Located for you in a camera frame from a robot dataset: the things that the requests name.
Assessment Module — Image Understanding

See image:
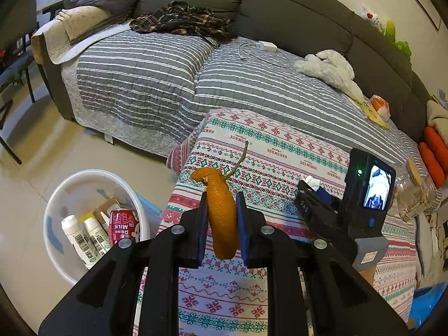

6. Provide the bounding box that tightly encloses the white tissue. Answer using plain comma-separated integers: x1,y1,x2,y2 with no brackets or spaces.
304,175,320,192

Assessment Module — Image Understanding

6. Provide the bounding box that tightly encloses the white yogurt bottle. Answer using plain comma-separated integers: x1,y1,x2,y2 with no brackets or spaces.
62,215,99,269
83,217,110,256

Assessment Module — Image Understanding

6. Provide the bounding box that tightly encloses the red milk can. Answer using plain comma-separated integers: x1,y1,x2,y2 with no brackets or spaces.
108,208,140,246

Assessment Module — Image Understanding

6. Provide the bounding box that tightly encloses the orange peel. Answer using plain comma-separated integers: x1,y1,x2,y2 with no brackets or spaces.
190,140,249,260

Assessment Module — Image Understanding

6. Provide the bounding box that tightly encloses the white trash bin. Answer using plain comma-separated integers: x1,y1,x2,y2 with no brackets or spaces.
43,169,150,285

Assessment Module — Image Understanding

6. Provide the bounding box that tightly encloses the glass jar with cork lid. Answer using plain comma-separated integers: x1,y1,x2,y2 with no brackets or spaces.
394,158,435,222

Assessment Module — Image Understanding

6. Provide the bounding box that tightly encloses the lower orange cushion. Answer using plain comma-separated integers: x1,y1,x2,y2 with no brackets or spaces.
418,142,445,188

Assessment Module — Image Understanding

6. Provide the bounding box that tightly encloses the orange cushion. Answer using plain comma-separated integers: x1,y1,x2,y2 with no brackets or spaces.
424,127,448,172
418,142,445,188

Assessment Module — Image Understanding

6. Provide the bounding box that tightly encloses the patterned tablecloth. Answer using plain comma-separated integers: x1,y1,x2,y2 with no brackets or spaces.
134,107,418,336

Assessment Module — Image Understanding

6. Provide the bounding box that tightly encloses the blue plastic stool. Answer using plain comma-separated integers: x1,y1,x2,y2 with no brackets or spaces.
409,281,447,332

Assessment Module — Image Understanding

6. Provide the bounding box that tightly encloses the yellow book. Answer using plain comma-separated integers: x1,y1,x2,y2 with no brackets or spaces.
356,99,389,129

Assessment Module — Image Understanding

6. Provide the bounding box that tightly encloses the upper orange cushion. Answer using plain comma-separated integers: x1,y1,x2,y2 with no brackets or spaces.
424,127,448,172

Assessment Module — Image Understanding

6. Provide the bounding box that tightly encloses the orange white snack bag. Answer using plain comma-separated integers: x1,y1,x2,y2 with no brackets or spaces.
370,95,390,122

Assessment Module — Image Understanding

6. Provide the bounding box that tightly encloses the beige blanket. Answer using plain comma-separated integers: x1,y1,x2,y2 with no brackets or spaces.
427,100,448,142

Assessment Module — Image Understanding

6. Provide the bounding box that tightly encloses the white plush toy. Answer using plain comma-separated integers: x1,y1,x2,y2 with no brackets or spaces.
293,49,364,102

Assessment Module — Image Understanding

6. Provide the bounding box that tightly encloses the green frog plush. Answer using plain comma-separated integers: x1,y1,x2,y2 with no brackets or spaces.
395,41,412,61

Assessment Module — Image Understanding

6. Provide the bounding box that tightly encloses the yellow green plush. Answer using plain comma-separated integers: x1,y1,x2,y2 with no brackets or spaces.
384,20,396,44

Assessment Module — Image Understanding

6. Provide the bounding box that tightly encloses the white charger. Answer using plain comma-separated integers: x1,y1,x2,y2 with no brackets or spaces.
257,40,277,52

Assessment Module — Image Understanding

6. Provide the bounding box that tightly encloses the grey sofa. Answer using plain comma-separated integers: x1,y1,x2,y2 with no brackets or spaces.
132,0,431,143

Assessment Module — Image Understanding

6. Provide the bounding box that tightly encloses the grey striped quilt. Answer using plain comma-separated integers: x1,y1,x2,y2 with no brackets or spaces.
60,29,438,197

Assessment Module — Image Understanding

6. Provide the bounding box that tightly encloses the dark plaid shirt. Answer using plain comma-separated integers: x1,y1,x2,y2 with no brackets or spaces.
129,1,237,45

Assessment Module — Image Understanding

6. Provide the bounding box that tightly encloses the cream pillow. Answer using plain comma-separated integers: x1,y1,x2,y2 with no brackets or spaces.
55,5,112,41

